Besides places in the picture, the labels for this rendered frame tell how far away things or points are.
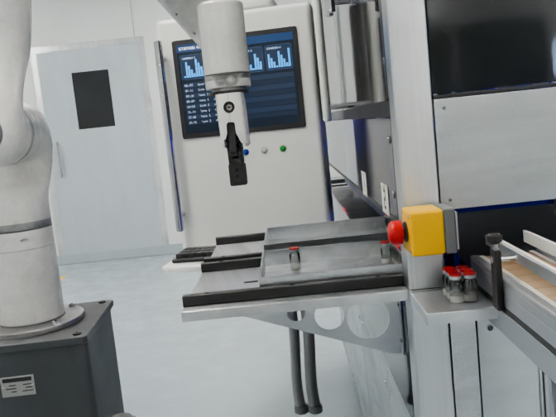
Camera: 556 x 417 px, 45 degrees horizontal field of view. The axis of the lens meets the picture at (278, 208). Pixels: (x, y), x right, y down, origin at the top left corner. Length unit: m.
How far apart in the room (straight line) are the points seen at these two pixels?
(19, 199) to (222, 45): 0.46
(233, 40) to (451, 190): 0.46
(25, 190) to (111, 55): 5.65
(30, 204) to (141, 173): 5.57
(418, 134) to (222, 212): 1.14
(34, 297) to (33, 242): 0.10
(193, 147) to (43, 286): 1.00
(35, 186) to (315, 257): 0.60
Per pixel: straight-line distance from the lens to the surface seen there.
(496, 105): 1.20
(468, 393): 1.28
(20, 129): 1.26
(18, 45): 1.31
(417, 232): 1.08
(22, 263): 1.31
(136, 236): 6.94
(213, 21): 1.24
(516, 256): 1.05
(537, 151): 1.22
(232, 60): 1.23
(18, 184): 1.34
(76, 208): 7.05
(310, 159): 2.13
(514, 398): 1.31
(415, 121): 1.16
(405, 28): 1.17
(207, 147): 2.19
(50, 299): 1.33
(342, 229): 1.83
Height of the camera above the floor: 1.19
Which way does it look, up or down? 7 degrees down
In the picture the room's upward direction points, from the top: 6 degrees counter-clockwise
